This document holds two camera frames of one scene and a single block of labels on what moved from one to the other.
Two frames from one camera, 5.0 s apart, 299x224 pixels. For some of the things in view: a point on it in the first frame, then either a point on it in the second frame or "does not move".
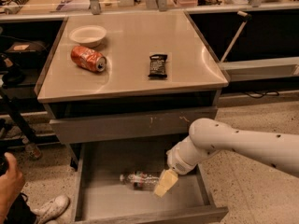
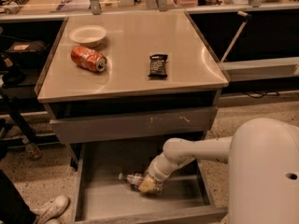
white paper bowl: x=89 y=35 does not move
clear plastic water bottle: x=140 y=180 does not move
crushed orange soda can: x=89 y=60 does not move
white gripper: x=177 y=161 to x=154 y=173
